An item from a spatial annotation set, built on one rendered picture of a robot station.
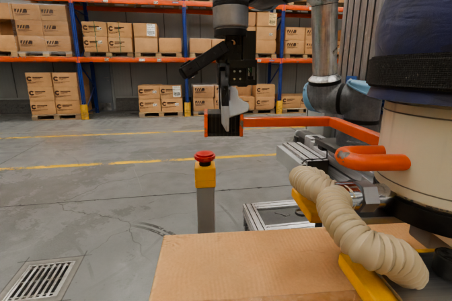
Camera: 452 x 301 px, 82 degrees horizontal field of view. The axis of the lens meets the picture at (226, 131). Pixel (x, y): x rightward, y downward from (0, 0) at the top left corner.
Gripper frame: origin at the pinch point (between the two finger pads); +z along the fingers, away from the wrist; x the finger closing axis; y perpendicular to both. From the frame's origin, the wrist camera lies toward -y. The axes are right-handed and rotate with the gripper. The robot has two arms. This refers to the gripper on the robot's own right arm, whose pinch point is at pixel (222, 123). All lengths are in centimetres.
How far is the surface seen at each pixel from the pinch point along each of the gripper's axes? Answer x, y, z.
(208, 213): 21.1, -3.7, 35.0
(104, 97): 788, -309, 61
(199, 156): 21.6, -6.0, 14.8
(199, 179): 20.6, -6.2, 22.3
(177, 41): 680, -67, -92
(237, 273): -18.4, 1.0, 24.2
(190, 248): -10.9, -7.8, 24.1
